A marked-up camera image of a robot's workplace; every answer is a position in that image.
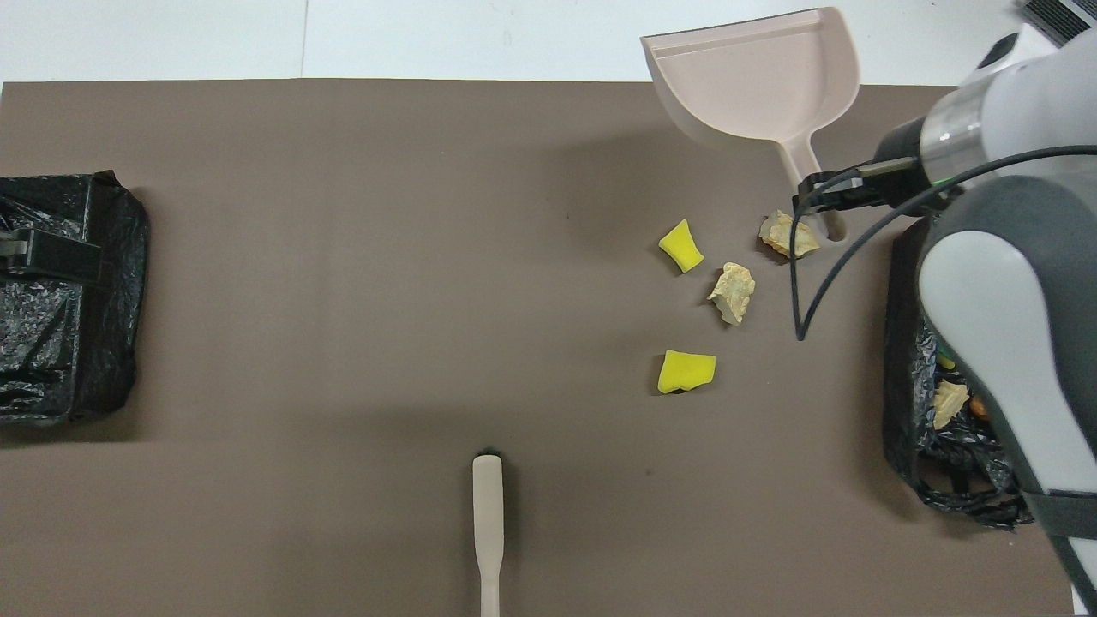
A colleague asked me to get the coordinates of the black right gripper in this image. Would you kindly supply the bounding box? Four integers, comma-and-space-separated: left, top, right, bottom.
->
793, 118, 939, 215

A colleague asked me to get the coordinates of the beige plastic dustpan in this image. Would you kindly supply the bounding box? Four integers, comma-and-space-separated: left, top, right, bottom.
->
640, 7, 860, 241

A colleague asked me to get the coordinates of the beige brush with black bristles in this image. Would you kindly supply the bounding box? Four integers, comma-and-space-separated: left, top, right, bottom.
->
471, 447, 507, 617

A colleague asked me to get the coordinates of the smooth black bag bin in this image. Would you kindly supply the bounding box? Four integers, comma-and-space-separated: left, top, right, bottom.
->
0, 170, 151, 427

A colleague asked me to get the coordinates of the open crumpled black bag bin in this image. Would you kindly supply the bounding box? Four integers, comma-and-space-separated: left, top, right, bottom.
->
883, 214, 1042, 530

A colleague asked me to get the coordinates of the pale beige crumpled chunk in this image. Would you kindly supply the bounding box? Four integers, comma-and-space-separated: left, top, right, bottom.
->
708, 262, 757, 326
759, 210, 822, 260

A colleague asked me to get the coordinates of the yellow wedge sponge piece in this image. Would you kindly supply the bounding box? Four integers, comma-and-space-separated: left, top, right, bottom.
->
659, 219, 705, 273

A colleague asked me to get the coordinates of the yellow rectangular sponge piece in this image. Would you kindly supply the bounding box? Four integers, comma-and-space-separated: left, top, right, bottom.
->
657, 350, 716, 395

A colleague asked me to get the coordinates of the brown table mat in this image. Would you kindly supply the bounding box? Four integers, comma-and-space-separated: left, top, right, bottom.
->
0, 79, 1076, 617

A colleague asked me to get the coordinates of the dark grey ribbed device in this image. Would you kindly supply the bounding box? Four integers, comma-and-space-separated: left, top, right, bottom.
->
1020, 0, 1097, 45

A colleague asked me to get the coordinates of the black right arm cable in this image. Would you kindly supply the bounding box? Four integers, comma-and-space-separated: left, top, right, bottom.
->
788, 146, 1097, 342

